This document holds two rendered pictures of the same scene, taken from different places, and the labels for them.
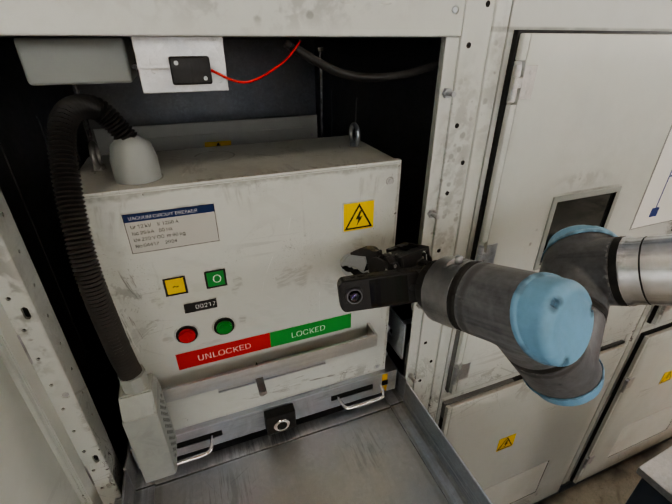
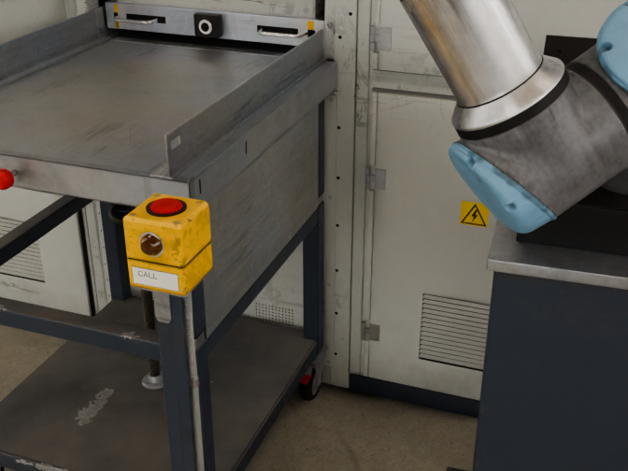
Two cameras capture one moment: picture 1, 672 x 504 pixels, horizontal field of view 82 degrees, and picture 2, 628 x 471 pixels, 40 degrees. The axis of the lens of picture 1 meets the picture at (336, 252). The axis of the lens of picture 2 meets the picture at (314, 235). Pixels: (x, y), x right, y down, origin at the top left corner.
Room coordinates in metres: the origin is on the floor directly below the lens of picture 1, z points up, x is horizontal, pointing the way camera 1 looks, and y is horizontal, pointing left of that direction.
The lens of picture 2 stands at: (-0.77, -1.32, 1.35)
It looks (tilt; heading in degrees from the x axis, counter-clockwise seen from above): 27 degrees down; 41
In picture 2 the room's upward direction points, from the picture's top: straight up
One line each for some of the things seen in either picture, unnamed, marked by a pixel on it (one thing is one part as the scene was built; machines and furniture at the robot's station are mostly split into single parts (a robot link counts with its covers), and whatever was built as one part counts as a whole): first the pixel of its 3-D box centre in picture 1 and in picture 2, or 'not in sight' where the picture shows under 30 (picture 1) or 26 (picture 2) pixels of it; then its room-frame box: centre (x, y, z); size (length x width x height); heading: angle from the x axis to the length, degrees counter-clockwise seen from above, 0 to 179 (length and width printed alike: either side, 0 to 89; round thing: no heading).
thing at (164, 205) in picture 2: not in sight; (166, 209); (-0.17, -0.56, 0.90); 0.04 x 0.04 x 0.02
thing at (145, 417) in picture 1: (150, 423); not in sight; (0.40, 0.29, 1.04); 0.08 x 0.05 x 0.17; 21
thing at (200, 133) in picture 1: (220, 156); not in sight; (1.08, 0.32, 1.28); 0.58 x 0.02 x 0.19; 111
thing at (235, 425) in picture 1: (276, 405); (215, 21); (0.56, 0.12, 0.89); 0.54 x 0.05 x 0.06; 111
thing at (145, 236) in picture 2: not in sight; (149, 246); (-0.21, -0.58, 0.87); 0.03 x 0.01 x 0.03; 111
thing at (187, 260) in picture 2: not in sight; (169, 243); (-0.17, -0.56, 0.85); 0.08 x 0.08 x 0.10; 21
